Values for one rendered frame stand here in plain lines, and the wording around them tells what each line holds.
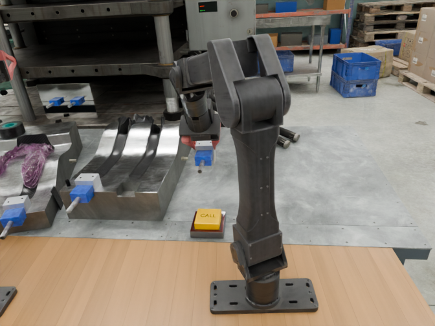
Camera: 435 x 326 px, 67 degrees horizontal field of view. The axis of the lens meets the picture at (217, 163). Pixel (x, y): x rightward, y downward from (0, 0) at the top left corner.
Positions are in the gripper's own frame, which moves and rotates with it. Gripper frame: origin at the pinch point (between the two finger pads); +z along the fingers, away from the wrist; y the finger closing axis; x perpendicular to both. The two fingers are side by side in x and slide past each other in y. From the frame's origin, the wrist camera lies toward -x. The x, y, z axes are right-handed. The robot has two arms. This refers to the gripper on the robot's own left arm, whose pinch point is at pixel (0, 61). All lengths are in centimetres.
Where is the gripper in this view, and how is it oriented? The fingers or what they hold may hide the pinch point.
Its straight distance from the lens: 99.1
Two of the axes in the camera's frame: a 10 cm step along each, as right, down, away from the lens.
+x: 0.6, 8.9, 4.5
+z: 0.2, -4.6, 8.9
